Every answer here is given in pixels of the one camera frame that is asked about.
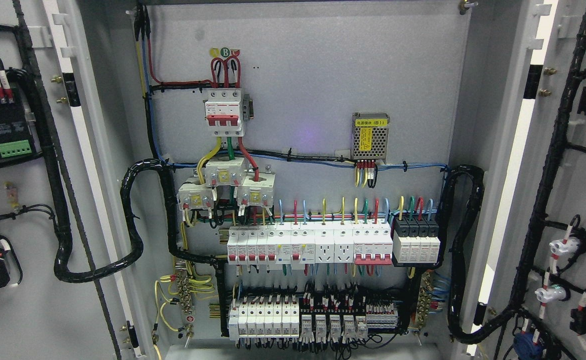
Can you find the grey cabinet door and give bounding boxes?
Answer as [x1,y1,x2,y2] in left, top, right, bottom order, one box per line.
[450,0,586,360]
[0,0,134,360]

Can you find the white current transformer cluster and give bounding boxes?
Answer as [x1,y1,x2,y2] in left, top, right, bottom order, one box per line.
[177,156,276,211]

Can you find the metal mesh power supply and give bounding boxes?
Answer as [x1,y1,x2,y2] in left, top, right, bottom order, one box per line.
[351,112,390,161]

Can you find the white socket breaker row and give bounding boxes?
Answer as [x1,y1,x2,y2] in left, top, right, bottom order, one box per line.
[226,221,393,270]

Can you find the red main circuit breaker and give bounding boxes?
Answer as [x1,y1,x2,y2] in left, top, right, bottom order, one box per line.
[203,88,254,138]

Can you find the black white surge protector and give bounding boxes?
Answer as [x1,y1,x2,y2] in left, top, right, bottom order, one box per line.
[392,217,440,269]

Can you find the lower relay terminal row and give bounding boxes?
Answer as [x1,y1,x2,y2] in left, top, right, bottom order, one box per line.
[227,282,400,352]

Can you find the black meter housing rear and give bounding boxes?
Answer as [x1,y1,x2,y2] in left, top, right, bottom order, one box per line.
[0,83,35,161]

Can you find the black right cable harness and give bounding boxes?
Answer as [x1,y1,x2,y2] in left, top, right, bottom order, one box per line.
[443,165,489,345]

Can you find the black cable harness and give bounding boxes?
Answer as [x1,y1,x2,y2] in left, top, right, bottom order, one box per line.
[8,67,229,337]
[443,165,489,345]

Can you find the black left cable harness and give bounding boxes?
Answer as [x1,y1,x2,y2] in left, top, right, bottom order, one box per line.
[8,67,229,337]

